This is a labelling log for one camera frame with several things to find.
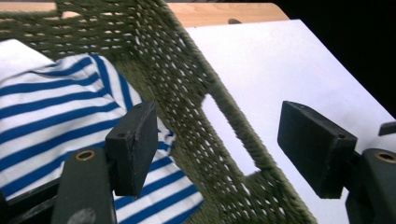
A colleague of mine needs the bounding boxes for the green woven basket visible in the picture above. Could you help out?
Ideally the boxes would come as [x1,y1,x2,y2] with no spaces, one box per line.
[0,0,318,224]

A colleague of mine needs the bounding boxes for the blue white striped shirt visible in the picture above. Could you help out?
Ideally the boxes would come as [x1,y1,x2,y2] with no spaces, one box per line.
[0,38,205,224]

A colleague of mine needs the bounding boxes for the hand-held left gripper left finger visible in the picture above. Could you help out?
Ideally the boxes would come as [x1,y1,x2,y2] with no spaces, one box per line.
[105,100,159,198]

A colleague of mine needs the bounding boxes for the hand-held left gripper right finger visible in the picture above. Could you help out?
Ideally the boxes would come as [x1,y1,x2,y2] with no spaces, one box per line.
[276,100,359,200]

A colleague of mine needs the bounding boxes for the white table cover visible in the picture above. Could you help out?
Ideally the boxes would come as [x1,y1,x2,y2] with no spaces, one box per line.
[183,19,396,224]

